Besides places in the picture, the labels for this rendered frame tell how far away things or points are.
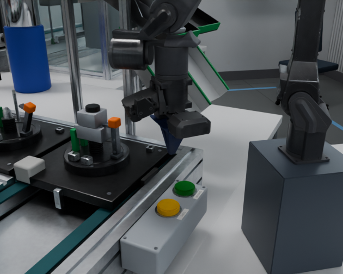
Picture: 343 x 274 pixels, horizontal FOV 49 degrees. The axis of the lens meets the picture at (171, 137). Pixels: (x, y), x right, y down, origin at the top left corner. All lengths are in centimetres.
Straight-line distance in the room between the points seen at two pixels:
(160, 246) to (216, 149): 57
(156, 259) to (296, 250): 24
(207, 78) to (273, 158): 57
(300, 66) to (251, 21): 439
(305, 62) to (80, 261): 45
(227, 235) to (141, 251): 24
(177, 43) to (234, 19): 430
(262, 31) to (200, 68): 391
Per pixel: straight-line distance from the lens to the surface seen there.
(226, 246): 77
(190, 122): 59
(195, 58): 119
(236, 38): 496
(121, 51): 65
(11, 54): 172
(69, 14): 103
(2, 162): 89
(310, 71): 61
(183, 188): 72
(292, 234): 68
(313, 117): 61
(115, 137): 78
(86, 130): 79
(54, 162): 85
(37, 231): 75
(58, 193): 75
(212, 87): 118
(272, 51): 519
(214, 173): 100
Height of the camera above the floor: 135
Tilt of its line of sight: 24 degrees down
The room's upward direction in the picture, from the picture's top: straight up
